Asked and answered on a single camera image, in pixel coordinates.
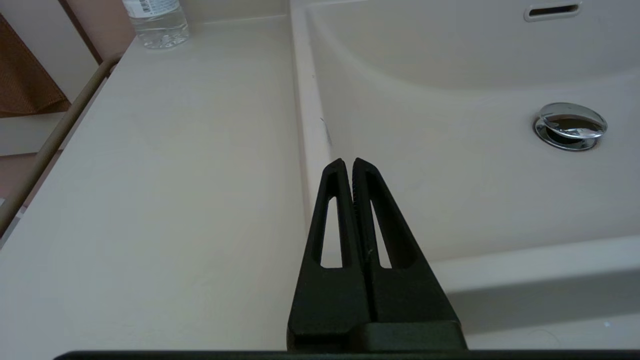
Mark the chrome drain stopper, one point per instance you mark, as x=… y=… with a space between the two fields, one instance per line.
x=570 y=127

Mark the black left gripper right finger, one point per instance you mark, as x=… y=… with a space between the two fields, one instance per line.
x=405 y=300

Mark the clear bottle with white label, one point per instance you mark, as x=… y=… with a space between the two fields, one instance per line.
x=160 y=25

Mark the white ceramic sink basin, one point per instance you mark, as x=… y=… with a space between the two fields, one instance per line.
x=450 y=175

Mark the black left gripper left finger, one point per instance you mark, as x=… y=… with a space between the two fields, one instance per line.
x=327 y=300

